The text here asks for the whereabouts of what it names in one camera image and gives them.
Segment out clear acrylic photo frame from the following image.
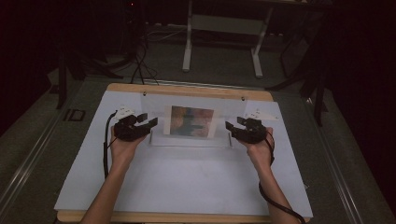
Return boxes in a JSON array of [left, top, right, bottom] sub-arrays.
[[139, 91, 249, 149]]

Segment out metal floor rail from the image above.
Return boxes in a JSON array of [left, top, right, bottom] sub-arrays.
[[141, 78, 267, 91], [0, 102, 68, 206], [303, 97, 358, 224]]

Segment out white table mat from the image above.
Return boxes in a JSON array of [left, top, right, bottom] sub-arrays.
[[53, 90, 314, 218]]

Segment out person's right hand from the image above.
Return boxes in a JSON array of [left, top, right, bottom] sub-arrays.
[[238, 126, 276, 172]]

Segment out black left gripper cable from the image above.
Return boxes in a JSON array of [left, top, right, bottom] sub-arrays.
[[102, 110, 119, 181]]

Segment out black floor cables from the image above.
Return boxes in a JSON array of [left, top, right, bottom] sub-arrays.
[[129, 36, 161, 86]]

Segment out black floor plate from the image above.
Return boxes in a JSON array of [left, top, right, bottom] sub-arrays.
[[63, 108, 86, 122]]

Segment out white metal desk frame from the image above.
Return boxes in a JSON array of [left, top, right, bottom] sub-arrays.
[[181, 0, 276, 79]]

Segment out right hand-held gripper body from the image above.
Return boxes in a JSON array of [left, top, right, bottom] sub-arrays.
[[234, 107, 280, 146]]

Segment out photo print sheet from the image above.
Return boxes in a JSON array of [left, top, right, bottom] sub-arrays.
[[163, 105, 220, 140]]

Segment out black metal stand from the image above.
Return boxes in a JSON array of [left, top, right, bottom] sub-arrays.
[[265, 12, 331, 128]]

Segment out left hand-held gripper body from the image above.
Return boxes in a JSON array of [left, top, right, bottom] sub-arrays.
[[112, 106, 148, 143]]

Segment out person's left hand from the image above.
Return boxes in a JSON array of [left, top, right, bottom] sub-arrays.
[[109, 125, 149, 171]]

